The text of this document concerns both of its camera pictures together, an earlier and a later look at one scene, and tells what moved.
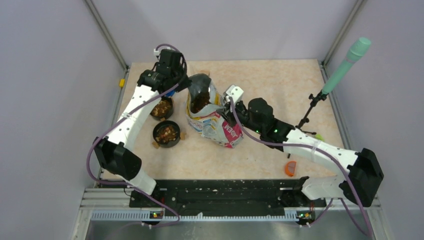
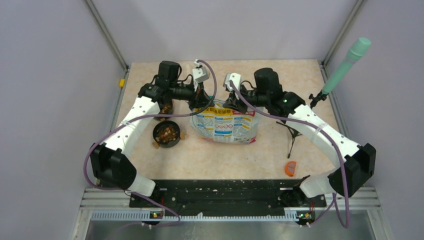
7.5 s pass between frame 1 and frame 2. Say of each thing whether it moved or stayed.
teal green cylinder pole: stayed
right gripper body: moved
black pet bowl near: stayed
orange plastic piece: stayed
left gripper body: moved
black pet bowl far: stayed
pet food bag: moved
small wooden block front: stayed
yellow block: stayed
